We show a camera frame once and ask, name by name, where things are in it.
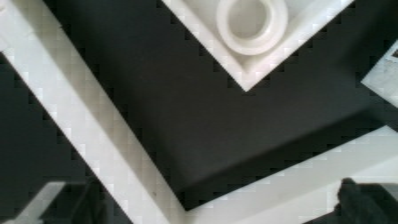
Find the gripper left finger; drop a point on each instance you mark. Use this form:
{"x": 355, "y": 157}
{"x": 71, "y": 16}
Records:
{"x": 65, "y": 204}

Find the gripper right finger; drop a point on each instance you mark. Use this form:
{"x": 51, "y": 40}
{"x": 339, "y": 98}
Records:
{"x": 366, "y": 206}

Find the white square tabletop tray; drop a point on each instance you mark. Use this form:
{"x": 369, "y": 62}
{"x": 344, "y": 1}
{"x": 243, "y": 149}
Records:
{"x": 252, "y": 30}

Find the white U-shaped obstacle fence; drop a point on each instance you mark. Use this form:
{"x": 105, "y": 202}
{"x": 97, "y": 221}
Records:
{"x": 282, "y": 200}

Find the white tag sheet on table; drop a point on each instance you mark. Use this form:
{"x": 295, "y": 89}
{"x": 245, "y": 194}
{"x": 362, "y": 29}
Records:
{"x": 380, "y": 79}

